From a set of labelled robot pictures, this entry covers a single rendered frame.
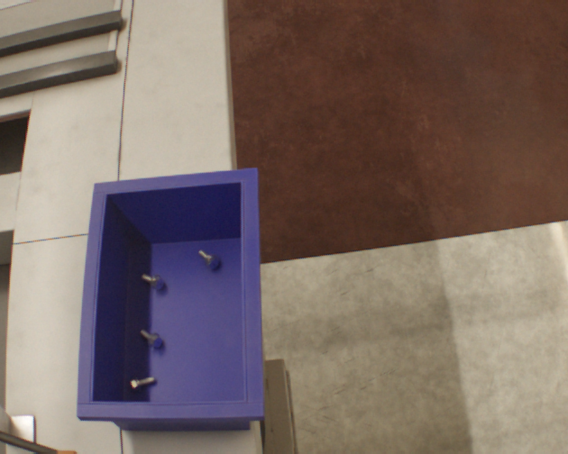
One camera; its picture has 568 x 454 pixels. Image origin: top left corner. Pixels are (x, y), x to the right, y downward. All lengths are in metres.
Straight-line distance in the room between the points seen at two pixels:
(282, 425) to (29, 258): 0.47
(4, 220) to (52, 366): 0.19
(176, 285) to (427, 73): 1.42
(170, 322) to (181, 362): 0.04
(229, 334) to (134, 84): 0.34
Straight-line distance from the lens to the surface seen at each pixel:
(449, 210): 1.86
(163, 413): 0.66
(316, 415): 1.63
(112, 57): 1.00
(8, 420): 0.78
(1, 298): 0.94
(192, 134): 0.91
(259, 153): 1.96
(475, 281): 1.78
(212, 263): 0.79
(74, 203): 0.89
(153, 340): 0.76
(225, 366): 0.75
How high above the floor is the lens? 1.51
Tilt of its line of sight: 55 degrees down
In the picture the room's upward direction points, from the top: 7 degrees counter-clockwise
